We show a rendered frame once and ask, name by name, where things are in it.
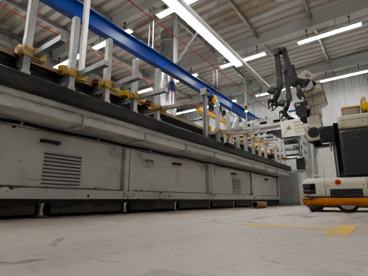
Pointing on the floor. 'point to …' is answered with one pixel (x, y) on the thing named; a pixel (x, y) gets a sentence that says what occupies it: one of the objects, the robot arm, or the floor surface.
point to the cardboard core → (259, 205)
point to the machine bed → (110, 171)
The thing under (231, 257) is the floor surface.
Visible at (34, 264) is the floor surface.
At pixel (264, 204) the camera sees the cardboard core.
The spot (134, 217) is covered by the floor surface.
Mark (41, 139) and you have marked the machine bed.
